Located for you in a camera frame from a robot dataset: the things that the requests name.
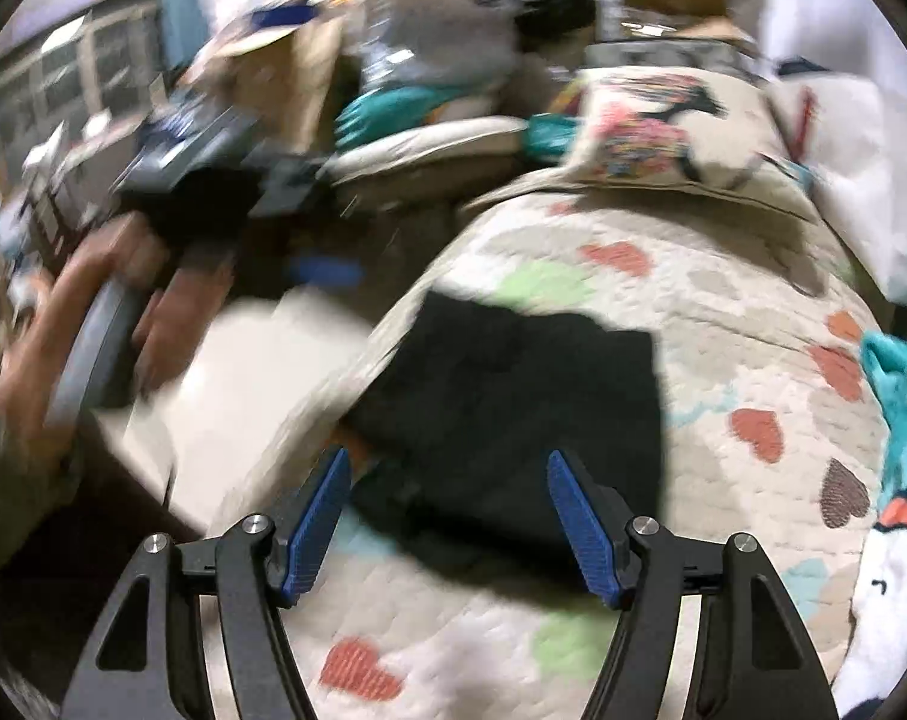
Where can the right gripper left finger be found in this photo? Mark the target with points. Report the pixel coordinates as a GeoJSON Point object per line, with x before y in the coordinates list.
{"type": "Point", "coordinates": [145, 657]}

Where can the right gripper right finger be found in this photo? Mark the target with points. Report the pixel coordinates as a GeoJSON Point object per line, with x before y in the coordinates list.
{"type": "Point", "coordinates": [753, 657]}

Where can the black pants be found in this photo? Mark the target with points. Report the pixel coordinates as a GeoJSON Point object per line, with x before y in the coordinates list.
{"type": "Point", "coordinates": [460, 424]}

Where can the left hand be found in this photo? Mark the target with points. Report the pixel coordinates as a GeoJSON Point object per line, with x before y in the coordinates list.
{"type": "Point", "coordinates": [115, 318]}

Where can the brown cardboard box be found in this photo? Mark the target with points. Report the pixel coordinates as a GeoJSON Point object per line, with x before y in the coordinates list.
{"type": "Point", "coordinates": [290, 76]}

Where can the teal towel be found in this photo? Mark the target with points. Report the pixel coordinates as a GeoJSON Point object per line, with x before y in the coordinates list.
{"type": "Point", "coordinates": [384, 112]}

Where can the patchwork heart quilt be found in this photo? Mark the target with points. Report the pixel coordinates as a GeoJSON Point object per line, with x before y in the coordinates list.
{"type": "Point", "coordinates": [700, 356]}

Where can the clear plastic bag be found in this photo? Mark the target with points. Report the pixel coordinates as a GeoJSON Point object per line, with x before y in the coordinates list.
{"type": "Point", "coordinates": [461, 43]}

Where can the teal unicorn blanket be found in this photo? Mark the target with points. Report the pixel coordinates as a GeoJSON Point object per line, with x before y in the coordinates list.
{"type": "Point", "coordinates": [877, 656]}

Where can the embroidered cream pillow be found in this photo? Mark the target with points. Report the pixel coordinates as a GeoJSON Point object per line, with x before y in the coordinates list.
{"type": "Point", "coordinates": [685, 130]}

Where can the white tote bag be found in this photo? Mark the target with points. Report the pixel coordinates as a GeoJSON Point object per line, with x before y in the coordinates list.
{"type": "Point", "coordinates": [843, 89]}

